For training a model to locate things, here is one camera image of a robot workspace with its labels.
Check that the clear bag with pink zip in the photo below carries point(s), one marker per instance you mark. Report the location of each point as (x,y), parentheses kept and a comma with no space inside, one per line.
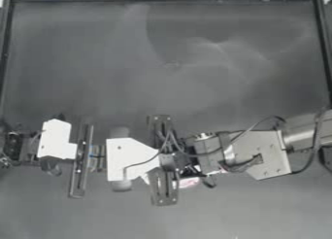
(190,183)

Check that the gripper's white camera mount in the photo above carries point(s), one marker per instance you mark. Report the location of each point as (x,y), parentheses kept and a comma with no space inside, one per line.
(127,158)
(57,139)

